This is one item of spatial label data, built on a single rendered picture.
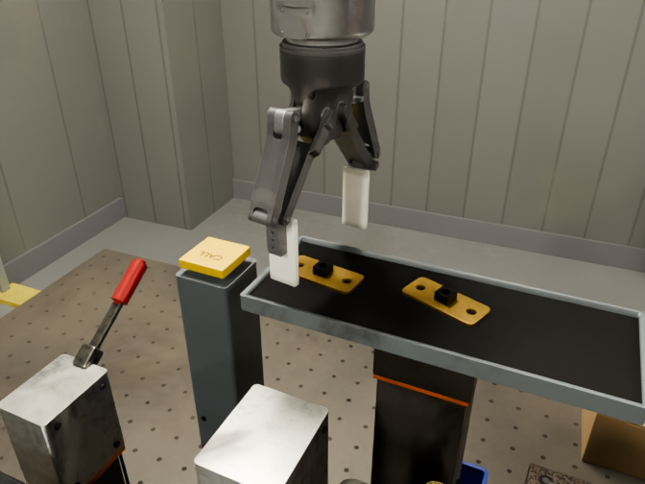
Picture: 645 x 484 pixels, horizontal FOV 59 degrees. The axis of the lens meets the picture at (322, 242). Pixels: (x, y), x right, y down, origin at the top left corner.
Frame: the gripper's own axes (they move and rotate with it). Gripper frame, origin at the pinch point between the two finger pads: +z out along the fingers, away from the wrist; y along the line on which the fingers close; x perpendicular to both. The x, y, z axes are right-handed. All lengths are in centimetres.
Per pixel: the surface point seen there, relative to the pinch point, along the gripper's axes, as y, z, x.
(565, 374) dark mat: 2.1, 4.0, 25.5
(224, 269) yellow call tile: 4.8, 4.1, -9.8
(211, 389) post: 6.1, 22.2, -12.7
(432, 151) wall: -222, 74, -74
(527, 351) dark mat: 0.9, 4.0, 22.0
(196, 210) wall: -159, 111, -185
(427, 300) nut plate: -1.3, 3.8, 11.6
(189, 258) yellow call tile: 5.2, 4.1, -14.5
